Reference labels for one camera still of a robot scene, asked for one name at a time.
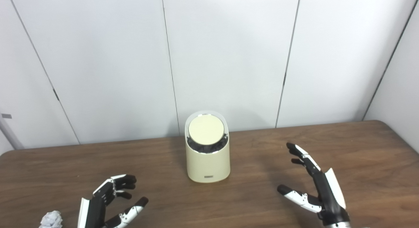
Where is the white and black left hand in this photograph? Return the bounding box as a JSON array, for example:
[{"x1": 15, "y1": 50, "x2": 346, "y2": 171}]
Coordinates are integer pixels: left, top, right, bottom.
[{"x1": 77, "y1": 174, "x2": 149, "y2": 228}]

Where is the white and black right hand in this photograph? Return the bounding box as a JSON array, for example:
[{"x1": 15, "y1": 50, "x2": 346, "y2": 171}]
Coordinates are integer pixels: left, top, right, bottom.
[{"x1": 277, "y1": 142, "x2": 351, "y2": 226}]

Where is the white paper ball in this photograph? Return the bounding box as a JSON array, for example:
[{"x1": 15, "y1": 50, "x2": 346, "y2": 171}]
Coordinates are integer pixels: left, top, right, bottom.
[{"x1": 39, "y1": 211, "x2": 63, "y2": 228}]

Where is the round cream bin lid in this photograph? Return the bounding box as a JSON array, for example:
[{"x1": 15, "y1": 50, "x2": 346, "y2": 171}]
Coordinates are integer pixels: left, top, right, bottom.
[{"x1": 189, "y1": 114, "x2": 225, "y2": 145}]

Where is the cream-colored cylindrical bin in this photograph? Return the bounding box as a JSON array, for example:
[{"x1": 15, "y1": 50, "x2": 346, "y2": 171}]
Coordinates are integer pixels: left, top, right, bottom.
[{"x1": 184, "y1": 110, "x2": 231, "y2": 183}]

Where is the black bin liner bag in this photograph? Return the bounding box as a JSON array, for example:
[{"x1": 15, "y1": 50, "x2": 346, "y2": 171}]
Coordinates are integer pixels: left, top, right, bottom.
[{"x1": 187, "y1": 134, "x2": 229, "y2": 154}]

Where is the grey wall corner post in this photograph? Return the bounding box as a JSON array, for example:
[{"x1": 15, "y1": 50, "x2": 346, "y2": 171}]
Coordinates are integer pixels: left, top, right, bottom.
[{"x1": 0, "y1": 118, "x2": 25, "y2": 150}]

